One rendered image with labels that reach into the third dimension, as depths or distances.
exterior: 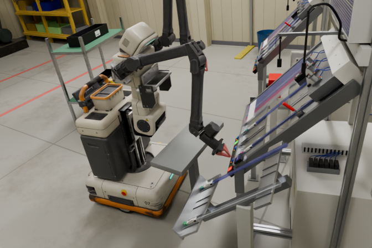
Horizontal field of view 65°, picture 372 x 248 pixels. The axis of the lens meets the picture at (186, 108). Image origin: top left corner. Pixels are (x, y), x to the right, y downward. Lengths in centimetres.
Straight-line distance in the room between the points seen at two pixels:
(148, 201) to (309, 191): 112
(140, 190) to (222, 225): 64
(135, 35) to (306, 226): 144
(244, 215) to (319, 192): 49
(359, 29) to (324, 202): 89
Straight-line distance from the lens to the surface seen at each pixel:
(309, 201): 169
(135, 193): 222
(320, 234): 188
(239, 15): 564
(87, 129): 210
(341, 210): 168
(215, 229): 224
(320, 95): 137
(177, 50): 148
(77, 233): 249
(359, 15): 121
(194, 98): 151
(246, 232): 139
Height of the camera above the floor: 176
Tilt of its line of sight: 29 degrees down
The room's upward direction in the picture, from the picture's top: 8 degrees counter-clockwise
